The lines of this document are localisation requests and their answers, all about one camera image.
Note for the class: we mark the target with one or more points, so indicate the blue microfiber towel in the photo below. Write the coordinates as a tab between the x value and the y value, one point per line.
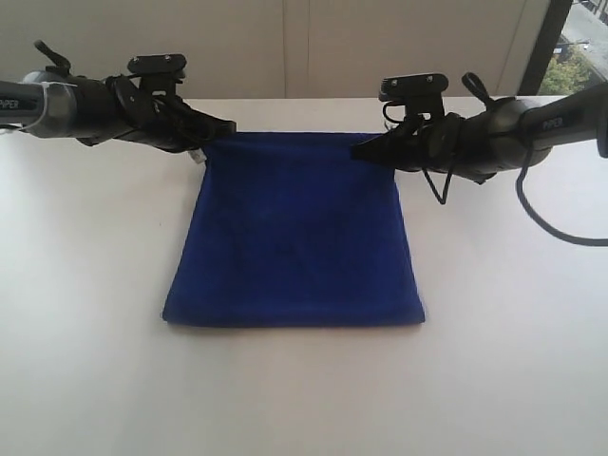
289	230

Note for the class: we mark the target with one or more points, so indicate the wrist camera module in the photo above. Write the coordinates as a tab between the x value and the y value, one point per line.
170	66
399	88

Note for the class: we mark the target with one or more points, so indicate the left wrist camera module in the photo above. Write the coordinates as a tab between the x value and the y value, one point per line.
170	66

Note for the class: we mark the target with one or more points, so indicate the black window frame post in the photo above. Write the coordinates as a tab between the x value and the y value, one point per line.
542	51

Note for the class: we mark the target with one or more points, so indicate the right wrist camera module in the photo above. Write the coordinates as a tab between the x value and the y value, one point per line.
399	88

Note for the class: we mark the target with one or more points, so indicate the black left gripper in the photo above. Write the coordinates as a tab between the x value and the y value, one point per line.
151	113

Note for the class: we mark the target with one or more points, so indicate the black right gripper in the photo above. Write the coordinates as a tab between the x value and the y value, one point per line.
415	145

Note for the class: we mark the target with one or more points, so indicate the green tree outside window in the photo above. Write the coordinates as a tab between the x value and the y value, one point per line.
567	73

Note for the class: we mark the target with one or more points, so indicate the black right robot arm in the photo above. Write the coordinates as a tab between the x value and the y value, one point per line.
504	137

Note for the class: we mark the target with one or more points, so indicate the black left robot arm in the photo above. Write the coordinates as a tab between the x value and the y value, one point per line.
92	112

